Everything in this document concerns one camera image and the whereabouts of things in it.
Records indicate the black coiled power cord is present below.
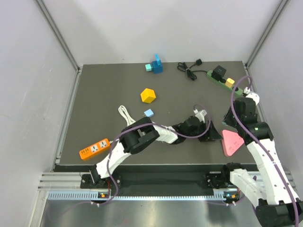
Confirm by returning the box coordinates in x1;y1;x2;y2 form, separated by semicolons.
177;59;209;81

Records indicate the yellow plug on green strip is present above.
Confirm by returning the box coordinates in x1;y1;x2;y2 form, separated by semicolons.
225;78;235;88

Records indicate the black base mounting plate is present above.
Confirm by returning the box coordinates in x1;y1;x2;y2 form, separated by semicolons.
80;171;226;190

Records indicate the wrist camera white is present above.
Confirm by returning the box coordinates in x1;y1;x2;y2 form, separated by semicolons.
243;87;260;106
194;109;207;123

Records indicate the yellow cube plug adapter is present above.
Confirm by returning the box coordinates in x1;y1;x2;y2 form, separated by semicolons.
140;88;156;104

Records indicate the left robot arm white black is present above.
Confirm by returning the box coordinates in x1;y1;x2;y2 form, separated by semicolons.
89;115;223;188

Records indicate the blue cube socket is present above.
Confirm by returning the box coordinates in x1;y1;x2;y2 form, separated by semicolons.
151;61;163;74

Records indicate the orange power strip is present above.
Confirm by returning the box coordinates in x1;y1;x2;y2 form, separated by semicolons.
79;138;111;160

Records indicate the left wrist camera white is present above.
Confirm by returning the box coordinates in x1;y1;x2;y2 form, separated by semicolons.
194;109;207;123

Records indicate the green power strip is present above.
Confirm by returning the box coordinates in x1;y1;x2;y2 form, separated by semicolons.
206;70;243;96

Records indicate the pink triangular socket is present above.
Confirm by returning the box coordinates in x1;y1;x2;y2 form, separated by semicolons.
222;130;244;157

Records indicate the white slotted cable duct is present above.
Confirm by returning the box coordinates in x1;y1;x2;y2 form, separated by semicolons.
47;191;240;201

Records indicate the light blue plug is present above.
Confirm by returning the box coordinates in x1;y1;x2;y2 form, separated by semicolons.
143;109;154;117
155;54;160;63

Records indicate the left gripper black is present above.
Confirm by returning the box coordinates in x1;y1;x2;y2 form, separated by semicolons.
185;119;222;141

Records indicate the white coiled power cord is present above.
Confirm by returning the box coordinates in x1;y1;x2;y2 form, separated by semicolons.
118;105;137;126

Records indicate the teal plug on blue cube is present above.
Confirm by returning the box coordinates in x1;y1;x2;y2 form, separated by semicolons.
145;63;153;71

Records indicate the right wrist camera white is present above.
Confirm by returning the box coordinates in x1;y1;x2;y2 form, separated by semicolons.
243;87;260;106

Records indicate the light blue plug atop cube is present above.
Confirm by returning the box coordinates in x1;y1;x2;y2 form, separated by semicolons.
155;54;160;63

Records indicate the black cube adapter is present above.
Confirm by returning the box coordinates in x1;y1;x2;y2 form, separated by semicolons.
211;65;226;81

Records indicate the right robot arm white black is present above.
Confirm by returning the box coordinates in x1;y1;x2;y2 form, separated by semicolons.
221;96;303;227

